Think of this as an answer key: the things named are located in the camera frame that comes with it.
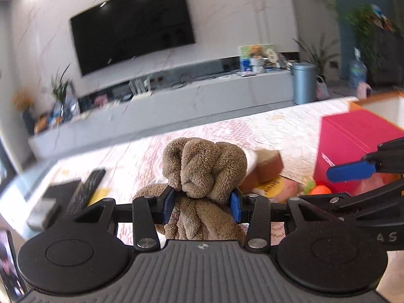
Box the yellow flowers in blue vase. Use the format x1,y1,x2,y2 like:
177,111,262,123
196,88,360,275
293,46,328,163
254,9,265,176
12,90,37,135

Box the leafy green houseplant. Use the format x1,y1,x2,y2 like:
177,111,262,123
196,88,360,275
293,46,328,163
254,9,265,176
342,5,398,64

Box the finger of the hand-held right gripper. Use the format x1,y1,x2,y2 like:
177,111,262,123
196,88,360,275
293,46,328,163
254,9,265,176
300,178,404,216
326,138,404,183

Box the pink cardboard box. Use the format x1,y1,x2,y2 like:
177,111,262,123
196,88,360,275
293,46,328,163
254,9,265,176
313,109,404,196

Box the black hardcover book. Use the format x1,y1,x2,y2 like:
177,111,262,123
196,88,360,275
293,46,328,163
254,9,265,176
27,179,83,215

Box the brown fluffy towel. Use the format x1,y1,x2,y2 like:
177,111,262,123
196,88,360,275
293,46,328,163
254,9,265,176
133,137,248,240

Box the small grey box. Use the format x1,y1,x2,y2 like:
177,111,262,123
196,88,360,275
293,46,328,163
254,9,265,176
27,199,60,229

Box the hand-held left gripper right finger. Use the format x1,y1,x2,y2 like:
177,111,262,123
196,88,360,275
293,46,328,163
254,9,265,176
230,192,319,249

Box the grey marble tv cabinet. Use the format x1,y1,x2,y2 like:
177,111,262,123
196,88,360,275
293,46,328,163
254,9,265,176
28,69,295,158

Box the blue water jug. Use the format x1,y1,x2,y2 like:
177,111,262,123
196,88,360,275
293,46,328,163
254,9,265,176
350,48,367,89

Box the teddy bear picture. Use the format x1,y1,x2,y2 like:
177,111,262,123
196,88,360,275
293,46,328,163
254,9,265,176
239,44,278,73

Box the orange storage box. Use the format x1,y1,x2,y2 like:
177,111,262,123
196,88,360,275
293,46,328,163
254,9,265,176
349,91,404,127

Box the orange soft toy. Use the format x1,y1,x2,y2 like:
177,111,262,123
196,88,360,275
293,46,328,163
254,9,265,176
303,178,332,195

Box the white wifi router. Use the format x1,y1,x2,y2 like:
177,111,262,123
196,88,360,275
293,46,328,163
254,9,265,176
129,75,153,99

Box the black cable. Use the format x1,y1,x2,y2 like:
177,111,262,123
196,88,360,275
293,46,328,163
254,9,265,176
170,74,203,87

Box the brown plush toast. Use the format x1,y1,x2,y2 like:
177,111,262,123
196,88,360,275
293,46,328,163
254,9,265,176
241,149,285,193

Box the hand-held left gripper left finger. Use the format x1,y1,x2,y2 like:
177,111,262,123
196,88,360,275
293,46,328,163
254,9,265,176
73,187,176,250

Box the smartphone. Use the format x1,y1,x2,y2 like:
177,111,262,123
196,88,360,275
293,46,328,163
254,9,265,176
0,230,27,302

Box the small pink bag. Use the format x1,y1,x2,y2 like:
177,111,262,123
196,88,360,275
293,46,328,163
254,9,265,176
316,76,329,100

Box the green plant in vase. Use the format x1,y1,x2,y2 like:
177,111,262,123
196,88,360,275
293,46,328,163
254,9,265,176
50,65,79,120

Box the blue-grey round trash can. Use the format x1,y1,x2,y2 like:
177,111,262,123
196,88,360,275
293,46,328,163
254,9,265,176
290,62,317,105

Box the black wall television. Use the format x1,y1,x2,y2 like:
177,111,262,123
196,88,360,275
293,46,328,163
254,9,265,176
70,0,195,76

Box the long-leaf potted plant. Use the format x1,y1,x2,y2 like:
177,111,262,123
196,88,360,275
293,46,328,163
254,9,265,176
292,35,340,79

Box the black remote control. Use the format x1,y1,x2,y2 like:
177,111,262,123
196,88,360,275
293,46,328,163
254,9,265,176
68,169,106,215

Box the small pink device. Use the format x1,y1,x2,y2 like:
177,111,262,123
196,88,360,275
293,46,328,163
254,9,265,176
357,82,373,98

